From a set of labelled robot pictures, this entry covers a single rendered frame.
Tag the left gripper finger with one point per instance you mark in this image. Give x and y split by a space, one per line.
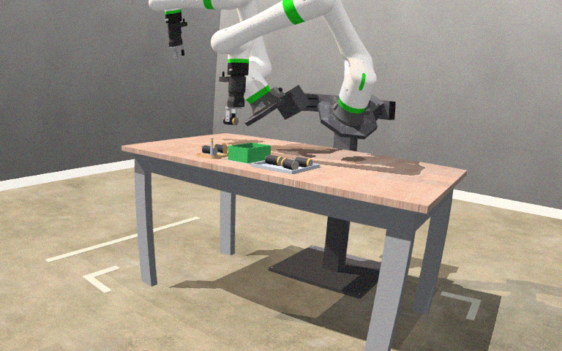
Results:
228 113
233 114

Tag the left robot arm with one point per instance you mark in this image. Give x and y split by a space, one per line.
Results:
360 79

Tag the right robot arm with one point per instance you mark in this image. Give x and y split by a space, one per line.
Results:
258 93

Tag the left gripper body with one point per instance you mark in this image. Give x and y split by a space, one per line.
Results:
236 83

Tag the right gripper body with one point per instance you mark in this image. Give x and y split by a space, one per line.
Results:
174 28

